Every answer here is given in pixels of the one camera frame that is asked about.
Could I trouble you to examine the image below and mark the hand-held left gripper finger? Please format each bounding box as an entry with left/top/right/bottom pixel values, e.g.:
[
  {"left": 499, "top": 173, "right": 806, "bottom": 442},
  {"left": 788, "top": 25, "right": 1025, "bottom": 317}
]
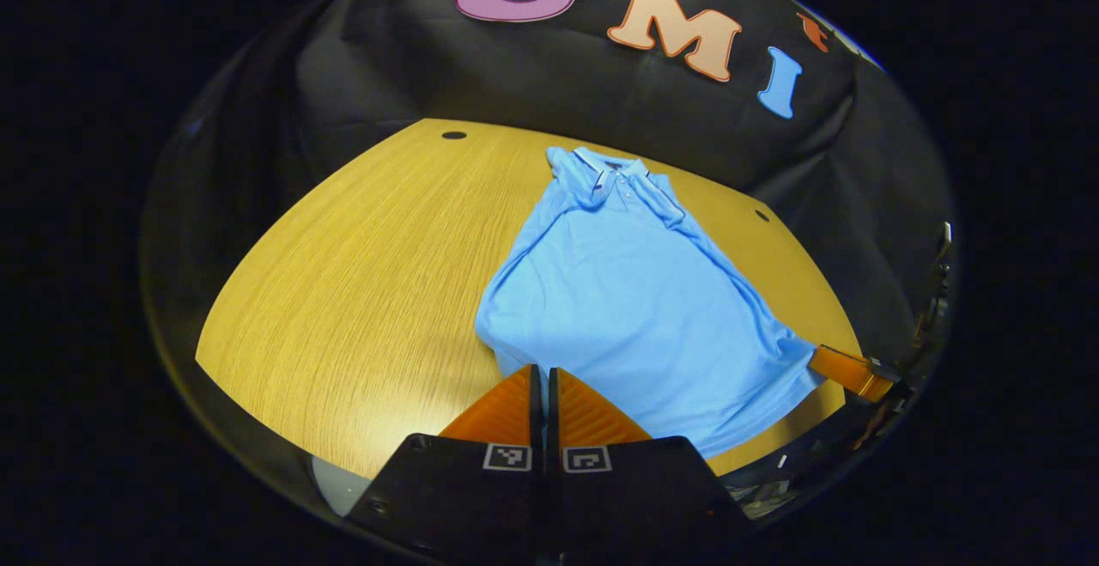
[
  {"left": 342, "top": 363, "right": 548, "bottom": 551},
  {"left": 548, "top": 366, "right": 751, "bottom": 555}
]

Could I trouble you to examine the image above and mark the white rounded object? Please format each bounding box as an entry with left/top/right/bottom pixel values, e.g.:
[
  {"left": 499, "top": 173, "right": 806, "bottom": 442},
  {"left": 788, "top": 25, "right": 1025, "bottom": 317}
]
[{"left": 311, "top": 454, "right": 372, "bottom": 517}]

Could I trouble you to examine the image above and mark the light blue T-shirt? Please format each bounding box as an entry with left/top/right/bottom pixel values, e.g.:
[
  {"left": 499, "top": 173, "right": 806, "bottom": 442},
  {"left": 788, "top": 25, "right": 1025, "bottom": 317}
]
[{"left": 474, "top": 146, "right": 830, "bottom": 460}]

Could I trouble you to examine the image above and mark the black backdrop cloth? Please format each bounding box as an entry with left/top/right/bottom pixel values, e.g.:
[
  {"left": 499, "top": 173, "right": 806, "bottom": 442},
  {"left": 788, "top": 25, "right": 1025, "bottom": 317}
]
[{"left": 140, "top": 0, "right": 956, "bottom": 365}]

